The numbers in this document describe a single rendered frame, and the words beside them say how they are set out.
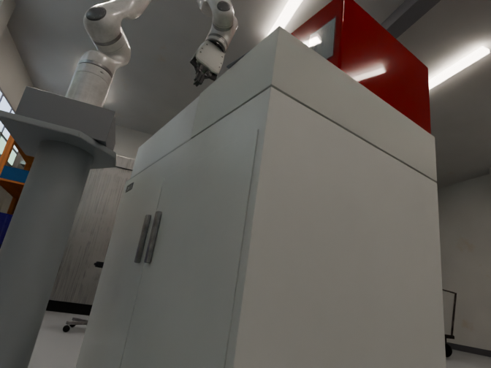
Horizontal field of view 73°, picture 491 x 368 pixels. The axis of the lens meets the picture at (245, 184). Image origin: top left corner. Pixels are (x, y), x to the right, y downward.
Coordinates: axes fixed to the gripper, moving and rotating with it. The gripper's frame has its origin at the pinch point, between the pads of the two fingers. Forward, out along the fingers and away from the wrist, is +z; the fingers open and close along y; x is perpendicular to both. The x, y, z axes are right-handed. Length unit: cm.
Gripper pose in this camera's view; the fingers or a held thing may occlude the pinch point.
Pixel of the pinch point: (199, 79)
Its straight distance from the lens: 121.6
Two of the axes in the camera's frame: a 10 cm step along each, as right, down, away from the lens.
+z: -3.0, 8.6, -4.2
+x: 5.8, -1.9, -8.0
